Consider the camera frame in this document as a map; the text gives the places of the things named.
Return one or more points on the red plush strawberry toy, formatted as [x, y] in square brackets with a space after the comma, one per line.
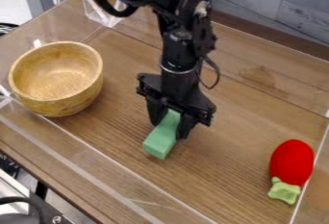
[290, 170]

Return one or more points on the green foam stick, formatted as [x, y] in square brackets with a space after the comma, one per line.
[162, 138]

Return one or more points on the clear acrylic corner bracket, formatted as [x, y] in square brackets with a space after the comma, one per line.
[98, 15]

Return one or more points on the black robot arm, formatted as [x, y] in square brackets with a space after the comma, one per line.
[189, 40]

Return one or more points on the clear acrylic tray wall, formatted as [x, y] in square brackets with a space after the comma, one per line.
[272, 96]

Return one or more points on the brown wooden bowl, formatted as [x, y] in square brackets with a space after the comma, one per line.
[58, 78]

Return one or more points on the black clamp under table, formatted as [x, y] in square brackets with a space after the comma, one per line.
[40, 212]

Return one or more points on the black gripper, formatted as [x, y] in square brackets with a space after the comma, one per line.
[174, 90]

